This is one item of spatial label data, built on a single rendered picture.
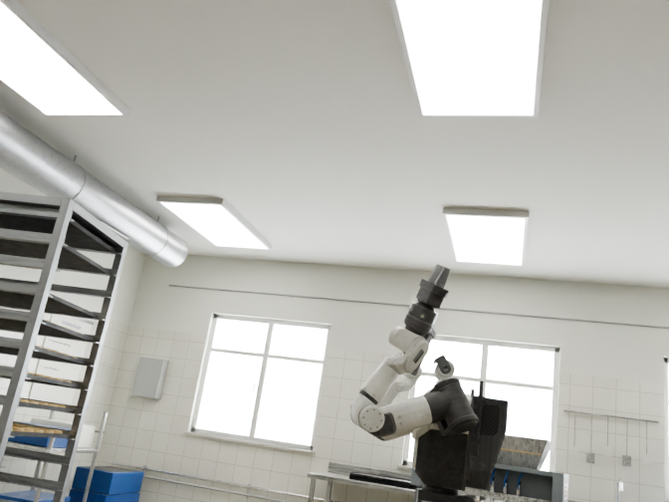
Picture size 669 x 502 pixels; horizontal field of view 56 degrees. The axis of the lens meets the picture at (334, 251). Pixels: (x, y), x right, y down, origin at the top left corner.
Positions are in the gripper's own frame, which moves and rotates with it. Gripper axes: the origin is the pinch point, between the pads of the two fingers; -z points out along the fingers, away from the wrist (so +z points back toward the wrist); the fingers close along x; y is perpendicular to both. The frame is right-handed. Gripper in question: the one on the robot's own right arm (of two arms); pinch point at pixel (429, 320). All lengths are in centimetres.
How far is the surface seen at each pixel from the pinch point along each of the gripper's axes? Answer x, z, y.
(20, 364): 98, 98, 63
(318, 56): 71, -101, 80
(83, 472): -193, 103, 416
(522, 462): -98, 12, -16
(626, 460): -382, -122, 15
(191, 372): -239, -37, 421
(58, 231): 115, 58, 69
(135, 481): -245, 85, 407
